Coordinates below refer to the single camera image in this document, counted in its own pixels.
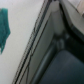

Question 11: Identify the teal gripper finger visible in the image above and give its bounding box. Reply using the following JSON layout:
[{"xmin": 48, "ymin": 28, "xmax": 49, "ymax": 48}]
[{"xmin": 0, "ymin": 9, "xmax": 10, "ymax": 53}]

